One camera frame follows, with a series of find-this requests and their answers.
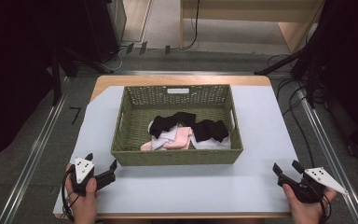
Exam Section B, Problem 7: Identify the person's right hand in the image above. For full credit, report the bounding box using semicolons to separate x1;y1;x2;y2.
282;183;338;224

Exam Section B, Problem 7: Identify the black cabinet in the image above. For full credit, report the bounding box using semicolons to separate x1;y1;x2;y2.
83;0;128;63

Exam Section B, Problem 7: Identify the pink sock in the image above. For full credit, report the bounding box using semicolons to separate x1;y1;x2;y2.
140;126;194;152

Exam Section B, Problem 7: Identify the long black sock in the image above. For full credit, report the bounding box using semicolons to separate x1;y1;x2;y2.
148;111;198;140

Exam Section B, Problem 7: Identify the hanging black cable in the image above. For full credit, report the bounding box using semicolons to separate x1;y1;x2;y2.
171;0;201;52

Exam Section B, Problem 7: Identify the hand-held gripper cable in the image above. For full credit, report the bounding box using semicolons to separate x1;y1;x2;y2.
302;181;333;220
61;167;76;222

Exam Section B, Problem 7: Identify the black floor cable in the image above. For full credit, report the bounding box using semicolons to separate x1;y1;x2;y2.
275;54;317;169

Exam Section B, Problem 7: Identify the wide white sock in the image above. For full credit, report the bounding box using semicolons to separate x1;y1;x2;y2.
189;133;232;151

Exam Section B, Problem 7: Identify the light wooden desk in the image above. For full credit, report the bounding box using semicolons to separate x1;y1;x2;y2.
179;0;326;54

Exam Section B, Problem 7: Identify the black metal stand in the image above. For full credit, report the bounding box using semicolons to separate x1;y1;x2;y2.
254;0;337;109
49;46;115;107

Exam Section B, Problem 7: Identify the short black sock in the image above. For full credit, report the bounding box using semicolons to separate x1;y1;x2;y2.
192;119;230;144

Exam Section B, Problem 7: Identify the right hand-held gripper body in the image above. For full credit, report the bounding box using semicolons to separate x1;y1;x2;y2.
276;167;350;205

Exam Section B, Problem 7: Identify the small white sock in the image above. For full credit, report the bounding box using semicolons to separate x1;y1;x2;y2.
148;121;180;151

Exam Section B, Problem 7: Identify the green woven basket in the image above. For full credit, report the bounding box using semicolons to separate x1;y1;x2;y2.
110;83;244;167

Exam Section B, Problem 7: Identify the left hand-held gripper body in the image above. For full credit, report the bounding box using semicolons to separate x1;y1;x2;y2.
69;157;117;197

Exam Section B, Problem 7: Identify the metal floor rail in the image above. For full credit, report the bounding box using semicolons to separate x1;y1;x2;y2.
295;79;358;224
0;77;72;224

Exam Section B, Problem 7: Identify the left hand-held gripper cable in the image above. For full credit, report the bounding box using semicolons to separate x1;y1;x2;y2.
61;167;76;222

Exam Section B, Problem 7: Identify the right hand-held gripper cable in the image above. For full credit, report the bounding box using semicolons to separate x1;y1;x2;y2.
302;181;333;220

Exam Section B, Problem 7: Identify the pale blue table sheet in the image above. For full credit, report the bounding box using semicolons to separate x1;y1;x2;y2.
52;85;300;216

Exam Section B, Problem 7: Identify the person's left hand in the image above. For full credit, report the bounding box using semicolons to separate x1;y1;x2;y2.
64;164;99;224

